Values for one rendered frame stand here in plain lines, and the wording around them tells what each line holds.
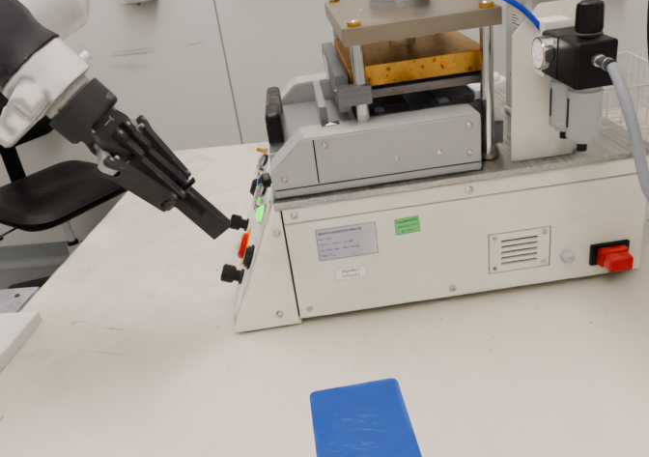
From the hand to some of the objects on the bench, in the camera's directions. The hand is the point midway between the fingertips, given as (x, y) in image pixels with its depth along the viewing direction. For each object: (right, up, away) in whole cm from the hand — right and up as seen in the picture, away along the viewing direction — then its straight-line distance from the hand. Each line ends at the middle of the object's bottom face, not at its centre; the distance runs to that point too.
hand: (202, 213), depth 77 cm
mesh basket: (+72, +17, +51) cm, 90 cm away
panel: (+2, -8, +17) cm, 19 cm away
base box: (+29, -6, +16) cm, 34 cm away
